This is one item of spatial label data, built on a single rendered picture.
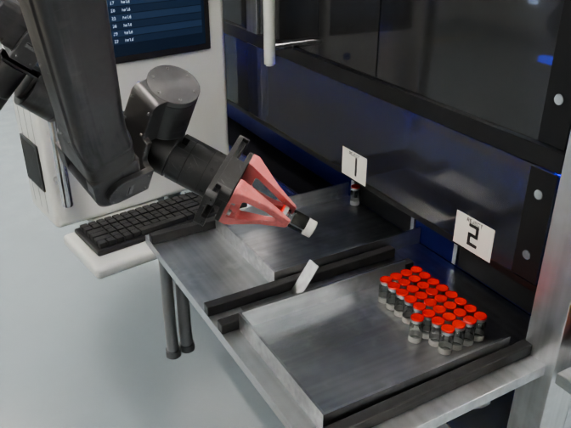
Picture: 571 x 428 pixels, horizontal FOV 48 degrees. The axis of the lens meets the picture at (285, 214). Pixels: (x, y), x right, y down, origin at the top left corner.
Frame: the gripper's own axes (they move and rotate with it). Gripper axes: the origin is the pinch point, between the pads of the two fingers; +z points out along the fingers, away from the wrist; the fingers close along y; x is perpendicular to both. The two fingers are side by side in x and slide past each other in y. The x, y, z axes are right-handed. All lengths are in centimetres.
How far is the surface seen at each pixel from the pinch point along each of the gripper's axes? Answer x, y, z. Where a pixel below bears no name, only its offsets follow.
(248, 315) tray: 34.0, 5.1, 4.2
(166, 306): 121, 44, -12
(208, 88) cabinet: 58, 72, -27
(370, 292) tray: 33.3, 20.3, 22.4
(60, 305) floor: 196, 62, -53
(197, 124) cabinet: 66, 66, -26
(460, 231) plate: 16.7, 28.2, 29.3
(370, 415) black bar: 19.0, -8.5, 23.4
